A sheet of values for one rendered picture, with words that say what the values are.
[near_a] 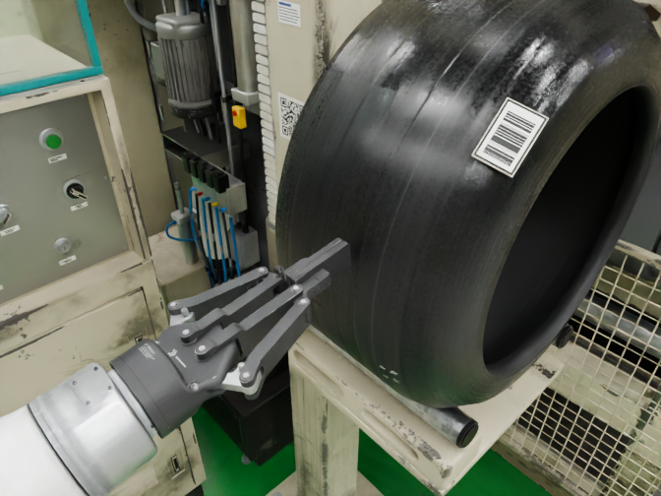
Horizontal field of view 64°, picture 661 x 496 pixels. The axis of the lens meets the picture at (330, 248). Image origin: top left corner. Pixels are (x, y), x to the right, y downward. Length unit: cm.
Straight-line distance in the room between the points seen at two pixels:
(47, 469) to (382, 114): 40
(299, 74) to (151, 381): 54
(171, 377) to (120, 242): 74
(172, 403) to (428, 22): 44
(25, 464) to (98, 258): 76
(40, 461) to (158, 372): 9
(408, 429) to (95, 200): 70
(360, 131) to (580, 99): 21
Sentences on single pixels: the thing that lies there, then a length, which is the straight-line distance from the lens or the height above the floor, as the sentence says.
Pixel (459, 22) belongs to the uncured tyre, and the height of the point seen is 142.
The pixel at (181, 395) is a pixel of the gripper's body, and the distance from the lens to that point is 44.
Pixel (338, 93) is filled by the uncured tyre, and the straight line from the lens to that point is 58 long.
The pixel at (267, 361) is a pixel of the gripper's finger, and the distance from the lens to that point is 45.
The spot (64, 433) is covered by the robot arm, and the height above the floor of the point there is 123.
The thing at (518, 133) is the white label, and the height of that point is 136.
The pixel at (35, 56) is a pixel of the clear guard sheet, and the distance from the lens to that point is 97.
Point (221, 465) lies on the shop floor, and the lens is 186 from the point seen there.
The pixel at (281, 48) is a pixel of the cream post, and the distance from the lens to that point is 85.
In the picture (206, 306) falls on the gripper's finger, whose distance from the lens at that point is 50.
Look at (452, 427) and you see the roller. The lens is 79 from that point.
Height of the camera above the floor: 155
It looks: 36 degrees down
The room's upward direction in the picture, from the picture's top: straight up
